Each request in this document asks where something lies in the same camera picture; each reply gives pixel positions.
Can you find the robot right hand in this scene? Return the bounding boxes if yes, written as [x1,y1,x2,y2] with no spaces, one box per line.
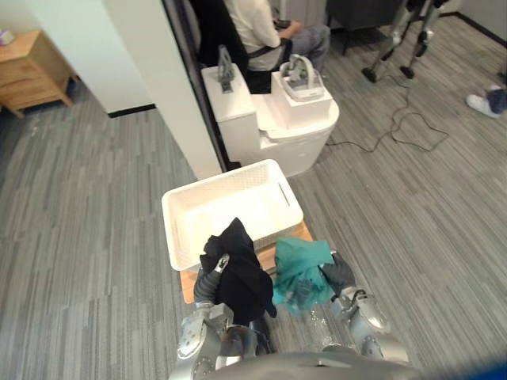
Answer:
[295,252,356,308]

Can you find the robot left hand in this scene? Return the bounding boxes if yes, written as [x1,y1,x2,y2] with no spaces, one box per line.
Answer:
[193,253,231,306]

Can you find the teal green cloth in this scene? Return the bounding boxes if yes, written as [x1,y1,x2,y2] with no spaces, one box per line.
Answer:
[272,237,337,317]

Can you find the black cloth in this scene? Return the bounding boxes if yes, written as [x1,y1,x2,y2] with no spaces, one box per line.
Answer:
[199,217,278,328]

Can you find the white plastic laundry basket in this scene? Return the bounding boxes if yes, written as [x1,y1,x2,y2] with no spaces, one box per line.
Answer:
[161,158,305,272]

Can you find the low wooden stool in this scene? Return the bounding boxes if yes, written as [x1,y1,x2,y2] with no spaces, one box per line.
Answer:
[180,220,314,305]

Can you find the white toilet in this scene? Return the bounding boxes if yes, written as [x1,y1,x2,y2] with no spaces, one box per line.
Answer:
[200,63,341,179]

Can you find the white box with headset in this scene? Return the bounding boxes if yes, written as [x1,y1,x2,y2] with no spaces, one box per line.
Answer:
[270,70,334,130]

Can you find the grey VR headset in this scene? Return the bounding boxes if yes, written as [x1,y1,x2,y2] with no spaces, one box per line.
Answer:
[279,54,326,102]

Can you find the white sneaker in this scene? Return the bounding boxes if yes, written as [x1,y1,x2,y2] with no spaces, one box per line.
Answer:
[465,93,504,119]

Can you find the standing humanoid robot legs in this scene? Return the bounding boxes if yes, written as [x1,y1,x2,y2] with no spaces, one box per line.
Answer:
[360,0,447,84]

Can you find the person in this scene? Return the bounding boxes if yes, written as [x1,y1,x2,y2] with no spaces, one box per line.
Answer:
[221,0,332,96]

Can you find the dark grey sofa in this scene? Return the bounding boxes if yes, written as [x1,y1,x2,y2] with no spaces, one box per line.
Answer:
[326,0,407,32]

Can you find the wooden nightstand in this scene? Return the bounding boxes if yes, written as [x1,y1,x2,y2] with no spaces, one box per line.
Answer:
[0,30,76,120]

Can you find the black floor cable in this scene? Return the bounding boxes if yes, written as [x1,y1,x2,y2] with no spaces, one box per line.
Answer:
[326,73,451,154]

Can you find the grey stand bracket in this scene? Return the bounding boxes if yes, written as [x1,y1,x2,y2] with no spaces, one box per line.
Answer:
[216,44,234,94]

